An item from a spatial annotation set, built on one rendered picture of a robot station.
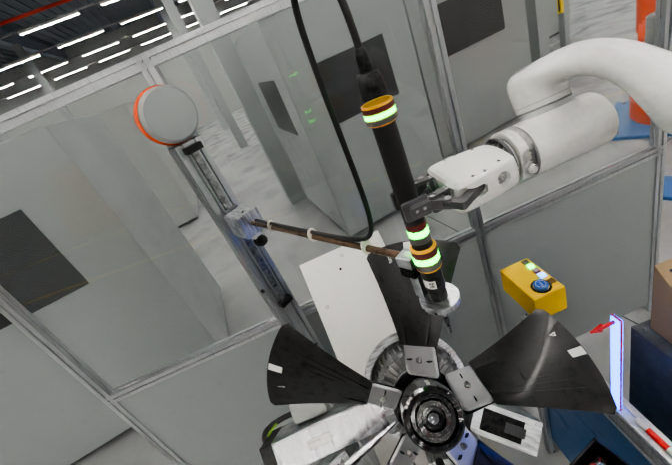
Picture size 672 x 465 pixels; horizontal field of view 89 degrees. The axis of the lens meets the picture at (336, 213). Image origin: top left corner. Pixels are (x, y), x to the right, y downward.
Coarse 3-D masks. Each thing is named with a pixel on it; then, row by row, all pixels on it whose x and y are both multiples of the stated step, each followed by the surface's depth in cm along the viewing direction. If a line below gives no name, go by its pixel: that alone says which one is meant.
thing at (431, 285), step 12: (360, 48) 41; (360, 60) 42; (360, 72) 43; (372, 72) 42; (360, 84) 43; (372, 84) 42; (384, 84) 43; (360, 96) 44; (372, 96) 43; (432, 276) 56; (432, 288) 57; (444, 288) 58; (432, 300) 60
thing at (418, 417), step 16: (400, 384) 77; (416, 384) 70; (432, 384) 68; (400, 400) 72; (416, 400) 67; (432, 400) 67; (448, 400) 67; (400, 416) 76; (416, 416) 66; (448, 416) 66; (464, 416) 66; (416, 432) 66; (432, 432) 66; (448, 432) 66; (432, 448) 65; (448, 448) 64
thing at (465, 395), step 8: (464, 368) 76; (448, 376) 75; (456, 376) 75; (464, 376) 75; (472, 376) 74; (456, 384) 73; (472, 384) 73; (480, 384) 72; (456, 392) 72; (464, 392) 71; (472, 392) 71; (480, 392) 71; (488, 392) 70; (464, 400) 70; (472, 400) 70; (480, 400) 69; (488, 400) 69; (464, 408) 69; (472, 408) 68
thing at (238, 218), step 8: (232, 208) 104; (240, 208) 102; (248, 208) 100; (256, 208) 99; (224, 216) 102; (232, 216) 99; (240, 216) 97; (248, 216) 98; (256, 216) 99; (232, 224) 100; (240, 224) 96; (248, 224) 98; (240, 232) 100; (248, 232) 98; (256, 232) 100
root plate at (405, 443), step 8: (408, 440) 70; (400, 448) 69; (408, 448) 71; (416, 448) 73; (400, 456) 69; (408, 456) 71; (416, 456) 73; (392, 464) 68; (400, 464) 70; (408, 464) 72
